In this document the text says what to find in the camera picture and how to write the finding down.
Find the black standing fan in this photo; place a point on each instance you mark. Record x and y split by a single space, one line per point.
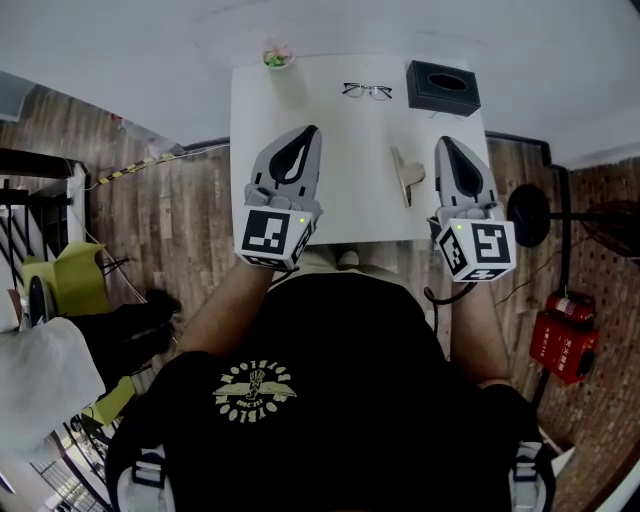
528 215

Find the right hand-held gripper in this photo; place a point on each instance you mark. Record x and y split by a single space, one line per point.
492 245

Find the person's right forearm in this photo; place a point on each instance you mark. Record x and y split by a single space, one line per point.
477 335

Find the yellow black striped tape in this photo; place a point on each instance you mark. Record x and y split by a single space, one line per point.
132 167

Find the red fire extinguisher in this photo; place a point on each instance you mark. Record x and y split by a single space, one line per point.
570 307

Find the person's khaki trousers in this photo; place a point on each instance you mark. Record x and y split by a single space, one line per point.
320 260

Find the white vase with plant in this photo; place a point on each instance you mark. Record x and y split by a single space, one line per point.
277 57

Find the black rimmed glasses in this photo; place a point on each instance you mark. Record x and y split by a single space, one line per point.
367 91

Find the white table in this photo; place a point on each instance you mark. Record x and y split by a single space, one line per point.
360 135

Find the red fire extinguisher box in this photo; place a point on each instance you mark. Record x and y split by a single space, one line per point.
560 347

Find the person's left forearm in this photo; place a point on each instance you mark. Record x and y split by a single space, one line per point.
220 315

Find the clear plastic bottle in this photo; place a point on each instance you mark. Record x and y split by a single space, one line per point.
145 137

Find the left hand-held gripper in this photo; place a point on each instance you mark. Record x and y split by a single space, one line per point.
265 235

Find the black metal railing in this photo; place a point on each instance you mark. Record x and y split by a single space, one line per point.
30 160

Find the green chair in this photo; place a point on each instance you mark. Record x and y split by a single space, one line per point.
75 275

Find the person's black printed t-shirt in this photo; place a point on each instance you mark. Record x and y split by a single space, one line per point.
350 415

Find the person's white shoe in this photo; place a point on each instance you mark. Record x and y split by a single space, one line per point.
348 258

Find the black tissue box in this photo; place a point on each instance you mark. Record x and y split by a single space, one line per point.
440 97

